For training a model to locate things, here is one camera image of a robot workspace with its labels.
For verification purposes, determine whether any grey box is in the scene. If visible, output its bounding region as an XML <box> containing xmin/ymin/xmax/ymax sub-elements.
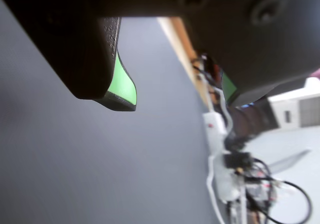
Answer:
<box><xmin>266</xmin><ymin>77</ymin><xmax>320</xmax><ymax>129</ymax></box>

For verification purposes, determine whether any white power strip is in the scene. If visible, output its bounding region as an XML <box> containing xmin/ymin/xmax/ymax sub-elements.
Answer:
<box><xmin>201</xmin><ymin>111</ymin><xmax>243</xmax><ymax>203</ymax></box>

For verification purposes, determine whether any dark grey table mat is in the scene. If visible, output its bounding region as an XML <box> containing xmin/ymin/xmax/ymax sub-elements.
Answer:
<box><xmin>0</xmin><ymin>0</ymin><xmax>223</xmax><ymax>224</ymax></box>

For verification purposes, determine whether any motor controller circuit board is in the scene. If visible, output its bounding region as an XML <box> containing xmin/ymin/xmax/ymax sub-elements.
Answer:
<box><xmin>243</xmin><ymin>183</ymin><xmax>279</xmax><ymax>210</ymax></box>

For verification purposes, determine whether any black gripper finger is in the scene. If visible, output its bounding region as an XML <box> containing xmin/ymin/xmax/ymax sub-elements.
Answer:
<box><xmin>0</xmin><ymin>0</ymin><xmax>139</xmax><ymax>112</ymax></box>
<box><xmin>174</xmin><ymin>0</ymin><xmax>320</xmax><ymax>108</ymax></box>

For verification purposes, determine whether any white power cable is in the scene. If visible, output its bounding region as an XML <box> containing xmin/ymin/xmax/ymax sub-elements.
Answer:
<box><xmin>214</xmin><ymin>86</ymin><xmax>234</xmax><ymax>135</ymax></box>

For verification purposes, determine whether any black looped servo wire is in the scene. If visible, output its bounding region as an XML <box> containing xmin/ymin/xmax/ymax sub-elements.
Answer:
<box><xmin>246</xmin><ymin>178</ymin><xmax>314</xmax><ymax>224</ymax></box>

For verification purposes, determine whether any white power strip cord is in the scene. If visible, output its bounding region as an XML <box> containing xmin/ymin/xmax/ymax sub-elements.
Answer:
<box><xmin>205</xmin><ymin>155</ymin><xmax>226</xmax><ymax>224</ymax></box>

